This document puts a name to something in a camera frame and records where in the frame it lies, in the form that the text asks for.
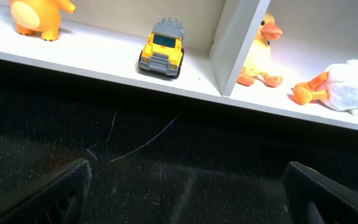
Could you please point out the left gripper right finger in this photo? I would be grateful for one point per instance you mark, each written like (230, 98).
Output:
(322, 199)

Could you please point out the yellow rubber duck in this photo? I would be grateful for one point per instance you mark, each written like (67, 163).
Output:
(39, 17)

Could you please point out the white shelf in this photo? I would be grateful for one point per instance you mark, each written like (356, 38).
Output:
(98, 53)

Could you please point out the white plush duck yellow hat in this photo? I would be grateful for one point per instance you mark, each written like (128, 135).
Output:
(346, 87)

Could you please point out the grey and yellow toy truck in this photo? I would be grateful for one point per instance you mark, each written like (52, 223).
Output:
(163, 49)

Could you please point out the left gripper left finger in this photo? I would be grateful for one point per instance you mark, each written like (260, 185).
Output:
(42, 199)

